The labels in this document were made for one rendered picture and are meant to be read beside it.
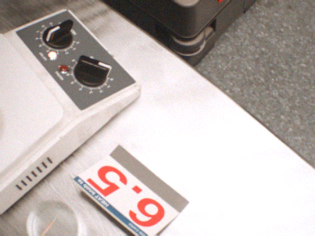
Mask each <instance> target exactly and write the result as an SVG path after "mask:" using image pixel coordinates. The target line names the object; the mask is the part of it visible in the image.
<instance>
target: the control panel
mask: <svg viewBox="0 0 315 236"><path fill-rule="evenodd" d="M66 20H72V21H73V22H74V24H73V27H72V29H71V33H72V35H73V41H72V43H71V45H69V46H68V47H66V48H64V49H54V48H51V47H50V46H48V45H47V44H45V42H44V40H43V33H44V31H45V30H46V29H47V28H48V27H50V26H56V25H58V24H60V23H62V22H64V21H66ZM16 34H17V35H18V37H19V38H20V39H21V40H22V42H24V44H25V45H26V46H27V47H28V48H29V50H30V51H31V52H32V54H33V55H34V56H35V57H36V58H37V60H38V61H39V62H40V63H41V64H42V66H43V67H44V68H45V69H46V70H47V71H48V73H49V74H50V75H51V76H52V78H53V79H54V80H55V81H56V83H57V84H58V85H59V86H60V87H61V89H62V90H63V91H64V92H65V93H66V95H67V96H68V97H69V98H70V99H71V100H72V101H73V103H74V104H75V105H76V106H77V107H78V109H80V110H85V109H86V108H88V107H91V106H93V105H95V104H96V103H99V102H100V101H102V100H104V99H106V98H108V97H109V96H110V95H112V94H114V93H116V92H119V91H121V90H123V89H125V88H127V87H129V86H131V85H133V84H134V83H136V81H135V80H134V79H133V78H132V77H131V76H130V74H129V73H128V72H127V71H126V70H125V69H124V68H123V67H122V66H121V65H119V63H118V62H117V61H116V60H115V59H114V58H113V56H112V55H111V54H109V53H108V51H107V50H105V49H104V47H103V46H102V45H101V44H100V43H99V42H98V41H96V39H95V38H94V37H93V36H92V35H91V34H90V32H88V31H87V30H86V29H85V28H84V26H83V25H82V24H80V22H79V21H77V20H76V18H75V17H74V16H73V15H72V14H71V13H70V12H69V11H68V10H66V11H64V12H61V13H58V14H56V15H53V16H51V17H48V18H46V19H45V20H42V21H39V22H37V23H35V24H32V25H29V26H27V27H24V28H22V29H20V30H18V31H16ZM51 52H54V53H56V57H55V58H50V56H49V53H51ZM81 55H84V56H87V57H91V58H93V59H95V60H98V61H102V62H104V63H107V64H108V65H110V67H111V70H110V72H109V75H108V77H107V78H106V80H105V82H104V83H103V84H102V85H100V86H99V87H88V86H86V85H84V84H82V83H80V82H79V81H78V80H77V79H76V77H75V75H74V71H75V68H76V66H77V63H78V60H79V57H80V56H81ZM62 65H66V66H67V67H68V69H67V71H66V72H64V71H61V69H60V67H61V66H62Z"/></svg>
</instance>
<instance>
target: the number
mask: <svg viewBox="0 0 315 236"><path fill-rule="evenodd" d="M80 178H82V179H83V180H84V181H85V182H86V183H87V184H88V185H89V186H91V187H92V188H93V189H94V190H95V191H96V192H97V193H99V194H100V195H101V196H102V197H103V198H104V199H105V200H107V201H108V202H109V203H110V204H111V205H113V206H114V207H115V208H116V209H117V210H118V211H119V212H121V213H122V214H123V215H124V216H126V217H127V218H128V219H129V220H130V221H131V222H132V223H134V224H136V225H137V226H138V227H139V228H140V229H141V230H143V231H144V232H145V233H146V234H148V235H151V234H152V233H153V232H154V231H156V230H157V228H158V227H159V226H161V225H163V224H164V223H165V222H166V221H167V220H168V219H170V218H171V217H172V216H173V215H174V213H172V212H171V211H169V210H168V209H167V208H166V207H165V206H164V205H162V204H161V203H160V202H159V201H158V200H157V199H156V198H154V197H153V196H152V195H150V194H148V193H147V192H146V191H145V190H144V189H142V188H141V187H140V186H139V185H138V184H137V183H135V182H134V181H133V180H132V179H131V178H130V177H128V176H127V175H126V174H125V173H123V172H122V171H121V170H120V169H119V168H118V167H116V166H115V165H114V164H113V163H112V162H111V161H109V160H108V159H107V160H106V161H104V162H103V163H101V164H99V165H97V166H96V167H94V169H92V170H91V171H89V172H87V173H86V174H84V175H83V176H81V177H80Z"/></svg>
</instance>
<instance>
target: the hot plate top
mask: <svg viewBox="0 0 315 236"><path fill-rule="evenodd" d="M0 107H1V108H2V110H3V112H4V116H5V120H6V125H5V128H4V133H3V135H2V137H1V139H0V177H1V176H2V175H3V174H4V173H5V172H6V171H7V170H9V169H10V168H11V166H13V165H14V164H15V163H16V162H18V160H20V159H21V158H22V157H23V156H24V155H25V154H27V153H28V152H29V151H30V150H31V149H32V148H33V147H34V146H36V145H37V144H38V143H39V142H40V141H41V140H42V139H43V138H44V137H45V136H47V135H48V134H49V133H50V132H51V131H52V130H53V129H55V128H56V127H57V126H58V125H59V124H61V122H62V120H63V119H64V116H65V111H64V108H63V106H62V104H61V103H60V102H59V101H58V99H57V98H56V97H55V96H54V95H53V93H52V92H51V91H50V90H49V88H48V87H47V86H46V84H45V83H44V82H42V80H41V78H40V77H39V76H38V75H37V74H36V72H35V71H34V70H33V69H32V68H31V67H30V65H29V64H28V62H27V61H26V60H25V59H24V58H23V56H22V55H21V54H20V52H19V51H18V50H17V49H16V47H14V45H13V44H12V43H11V42H10V40H9V39H8V38H7V37H6V36H5V35H4V34H0Z"/></svg>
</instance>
